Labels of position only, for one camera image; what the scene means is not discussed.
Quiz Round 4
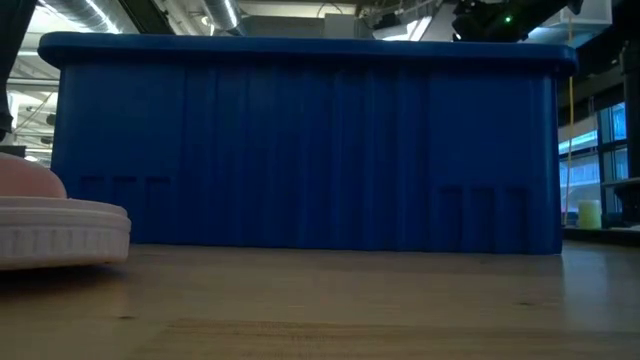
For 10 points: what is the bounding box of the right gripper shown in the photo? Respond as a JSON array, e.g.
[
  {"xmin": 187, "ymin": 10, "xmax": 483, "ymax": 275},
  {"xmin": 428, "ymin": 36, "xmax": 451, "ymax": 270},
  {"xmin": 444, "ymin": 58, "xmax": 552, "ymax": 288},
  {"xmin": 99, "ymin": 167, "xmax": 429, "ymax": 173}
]
[{"xmin": 451, "ymin": 0, "xmax": 551, "ymax": 44}]

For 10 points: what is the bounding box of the pink slide sandal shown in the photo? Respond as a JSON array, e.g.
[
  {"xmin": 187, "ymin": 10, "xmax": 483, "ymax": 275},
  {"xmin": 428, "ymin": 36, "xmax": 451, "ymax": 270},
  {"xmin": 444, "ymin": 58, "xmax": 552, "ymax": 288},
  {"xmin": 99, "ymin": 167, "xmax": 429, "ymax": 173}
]
[{"xmin": 0, "ymin": 152, "xmax": 133, "ymax": 272}]

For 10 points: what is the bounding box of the blue plastic bin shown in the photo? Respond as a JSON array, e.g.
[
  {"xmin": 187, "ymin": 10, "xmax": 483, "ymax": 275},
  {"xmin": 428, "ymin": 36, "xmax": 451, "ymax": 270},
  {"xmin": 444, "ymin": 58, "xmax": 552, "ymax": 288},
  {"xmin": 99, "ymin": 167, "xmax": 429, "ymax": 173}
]
[{"xmin": 37, "ymin": 30, "xmax": 580, "ymax": 256}]

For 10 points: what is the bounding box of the white ventilation unit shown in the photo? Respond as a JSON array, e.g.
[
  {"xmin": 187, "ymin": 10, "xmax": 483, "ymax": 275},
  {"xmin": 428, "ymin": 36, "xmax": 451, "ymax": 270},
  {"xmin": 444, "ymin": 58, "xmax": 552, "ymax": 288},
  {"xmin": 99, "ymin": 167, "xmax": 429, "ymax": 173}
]
[{"xmin": 542, "ymin": 0, "xmax": 614, "ymax": 29}]

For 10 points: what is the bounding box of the glass window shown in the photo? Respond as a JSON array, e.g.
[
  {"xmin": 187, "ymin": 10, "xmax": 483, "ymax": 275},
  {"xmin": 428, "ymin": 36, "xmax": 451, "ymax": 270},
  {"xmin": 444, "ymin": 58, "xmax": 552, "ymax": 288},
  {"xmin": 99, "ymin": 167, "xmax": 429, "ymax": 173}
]
[{"xmin": 558, "ymin": 102, "xmax": 629, "ymax": 216}]

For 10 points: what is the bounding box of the grey ceiling box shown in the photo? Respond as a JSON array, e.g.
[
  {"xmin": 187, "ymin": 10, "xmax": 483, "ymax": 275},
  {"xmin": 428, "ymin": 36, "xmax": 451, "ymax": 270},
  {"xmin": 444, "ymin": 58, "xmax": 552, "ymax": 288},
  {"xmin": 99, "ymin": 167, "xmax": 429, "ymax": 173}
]
[{"xmin": 242, "ymin": 13, "xmax": 357, "ymax": 40}]

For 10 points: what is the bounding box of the yellow-green cup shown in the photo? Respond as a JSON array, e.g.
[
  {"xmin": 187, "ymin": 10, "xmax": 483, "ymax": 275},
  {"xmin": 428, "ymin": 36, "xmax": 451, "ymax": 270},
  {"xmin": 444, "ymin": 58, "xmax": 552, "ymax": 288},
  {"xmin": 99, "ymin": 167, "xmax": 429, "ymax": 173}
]
[{"xmin": 577, "ymin": 199, "xmax": 603, "ymax": 231}]

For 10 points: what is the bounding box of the silver ceiling duct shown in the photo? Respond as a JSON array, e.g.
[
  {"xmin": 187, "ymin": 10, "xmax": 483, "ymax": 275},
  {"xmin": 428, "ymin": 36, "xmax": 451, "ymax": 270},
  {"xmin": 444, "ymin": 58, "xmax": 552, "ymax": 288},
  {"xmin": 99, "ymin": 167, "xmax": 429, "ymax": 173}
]
[
  {"xmin": 42, "ymin": 0, "xmax": 124, "ymax": 35},
  {"xmin": 201, "ymin": 0, "xmax": 247, "ymax": 35}
]

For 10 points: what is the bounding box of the yellow hanging cord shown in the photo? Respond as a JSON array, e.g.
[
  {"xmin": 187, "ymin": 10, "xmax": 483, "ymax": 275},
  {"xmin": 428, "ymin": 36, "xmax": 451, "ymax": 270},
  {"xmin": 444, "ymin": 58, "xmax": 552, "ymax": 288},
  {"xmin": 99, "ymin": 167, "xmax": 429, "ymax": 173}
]
[{"xmin": 563, "ymin": 14, "xmax": 575, "ymax": 226}]

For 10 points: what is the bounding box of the black vertical post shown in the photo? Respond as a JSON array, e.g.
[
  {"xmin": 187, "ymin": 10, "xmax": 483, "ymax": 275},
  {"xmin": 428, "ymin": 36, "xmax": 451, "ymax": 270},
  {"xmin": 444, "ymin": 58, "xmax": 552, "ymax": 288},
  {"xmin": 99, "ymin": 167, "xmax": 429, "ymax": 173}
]
[{"xmin": 619, "ymin": 42, "xmax": 640, "ymax": 181}]

